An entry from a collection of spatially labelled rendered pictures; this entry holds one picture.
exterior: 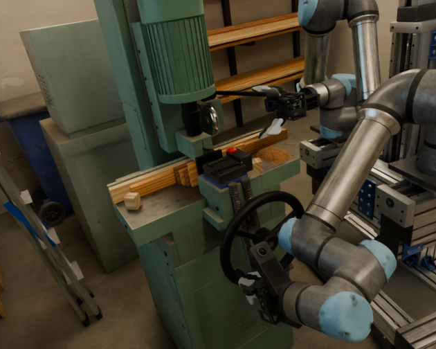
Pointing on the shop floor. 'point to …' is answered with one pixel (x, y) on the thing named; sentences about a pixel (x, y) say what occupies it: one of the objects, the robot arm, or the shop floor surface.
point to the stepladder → (39, 233)
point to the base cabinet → (210, 300)
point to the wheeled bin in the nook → (35, 153)
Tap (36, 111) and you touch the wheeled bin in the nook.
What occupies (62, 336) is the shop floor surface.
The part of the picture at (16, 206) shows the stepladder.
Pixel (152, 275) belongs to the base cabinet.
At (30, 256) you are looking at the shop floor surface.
